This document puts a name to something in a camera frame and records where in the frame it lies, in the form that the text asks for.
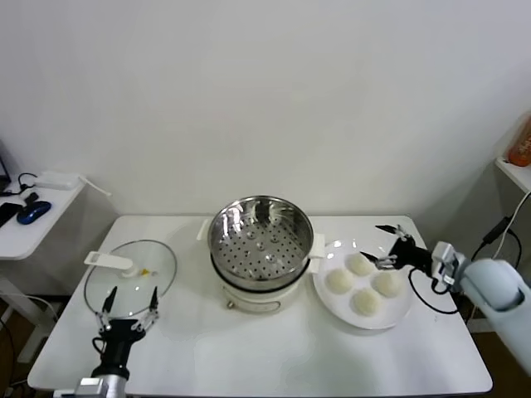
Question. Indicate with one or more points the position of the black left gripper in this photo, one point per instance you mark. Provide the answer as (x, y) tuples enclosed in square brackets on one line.
[(118, 331)]

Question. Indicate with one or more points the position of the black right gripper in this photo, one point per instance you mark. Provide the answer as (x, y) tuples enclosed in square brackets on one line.
[(408, 255)]

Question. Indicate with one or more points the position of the white steamed baozi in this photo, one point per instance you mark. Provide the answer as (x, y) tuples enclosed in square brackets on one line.
[(361, 265), (340, 282), (366, 302), (388, 284)]

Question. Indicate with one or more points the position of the light blue right robot arm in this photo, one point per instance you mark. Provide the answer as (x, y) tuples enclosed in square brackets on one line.
[(493, 286)]

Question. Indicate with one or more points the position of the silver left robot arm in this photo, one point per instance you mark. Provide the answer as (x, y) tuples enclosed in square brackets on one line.
[(103, 387)]

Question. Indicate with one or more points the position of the stainless steel steamer basket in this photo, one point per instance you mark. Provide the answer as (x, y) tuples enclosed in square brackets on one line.
[(257, 244)]

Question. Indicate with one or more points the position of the white round plate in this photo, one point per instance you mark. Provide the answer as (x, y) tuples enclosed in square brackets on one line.
[(394, 313)]

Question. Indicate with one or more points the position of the white side table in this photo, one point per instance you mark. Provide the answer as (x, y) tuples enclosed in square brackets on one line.
[(25, 240)]

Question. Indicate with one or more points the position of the blue computer mouse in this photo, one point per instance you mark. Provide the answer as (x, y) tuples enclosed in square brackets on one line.
[(33, 212)]

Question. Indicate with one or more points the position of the small black plug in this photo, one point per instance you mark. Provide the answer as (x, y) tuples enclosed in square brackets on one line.
[(31, 198)]

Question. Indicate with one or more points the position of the white shelf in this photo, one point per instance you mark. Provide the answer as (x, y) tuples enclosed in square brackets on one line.
[(516, 172)]

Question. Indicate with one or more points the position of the orange bottle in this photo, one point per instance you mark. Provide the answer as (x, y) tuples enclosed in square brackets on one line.
[(522, 145)]

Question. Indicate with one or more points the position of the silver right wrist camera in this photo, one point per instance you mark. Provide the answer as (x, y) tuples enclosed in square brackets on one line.
[(446, 261)]

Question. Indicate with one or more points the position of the white desk frame foot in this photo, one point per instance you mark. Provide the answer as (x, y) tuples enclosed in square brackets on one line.
[(483, 325)]

